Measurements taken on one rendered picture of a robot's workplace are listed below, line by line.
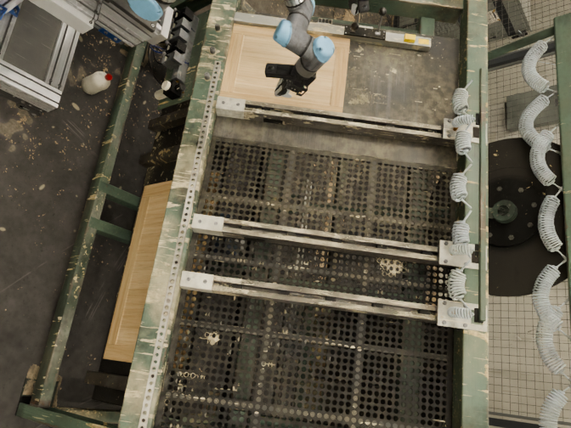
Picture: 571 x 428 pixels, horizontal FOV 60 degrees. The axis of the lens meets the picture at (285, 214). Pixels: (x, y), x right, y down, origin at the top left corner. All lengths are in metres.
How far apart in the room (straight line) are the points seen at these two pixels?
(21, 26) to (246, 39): 1.02
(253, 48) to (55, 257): 1.43
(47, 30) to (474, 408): 2.47
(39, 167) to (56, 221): 0.28
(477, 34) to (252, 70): 1.06
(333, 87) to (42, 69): 1.36
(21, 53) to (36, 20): 0.19
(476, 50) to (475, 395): 1.51
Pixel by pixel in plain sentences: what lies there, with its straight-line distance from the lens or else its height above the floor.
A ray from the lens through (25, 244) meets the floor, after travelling 2.68.
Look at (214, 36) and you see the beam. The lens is 2.47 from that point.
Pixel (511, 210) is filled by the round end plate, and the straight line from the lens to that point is 2.52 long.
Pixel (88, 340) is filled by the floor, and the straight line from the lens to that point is 2.85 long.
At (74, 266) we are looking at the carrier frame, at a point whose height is 0.16.
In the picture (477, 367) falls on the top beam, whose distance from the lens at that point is 2.04.
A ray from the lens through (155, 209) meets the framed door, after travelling 2.60.
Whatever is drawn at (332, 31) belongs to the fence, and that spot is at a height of 1.27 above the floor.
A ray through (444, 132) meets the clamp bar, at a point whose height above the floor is 1.73.
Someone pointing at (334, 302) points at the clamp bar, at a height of 1.40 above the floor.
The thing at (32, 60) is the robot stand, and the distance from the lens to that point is 2.64.
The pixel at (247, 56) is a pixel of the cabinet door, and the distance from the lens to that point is 2.44.
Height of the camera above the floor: 2.43
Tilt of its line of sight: 37 degrees down
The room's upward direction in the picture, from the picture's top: 83 degrees clockwise
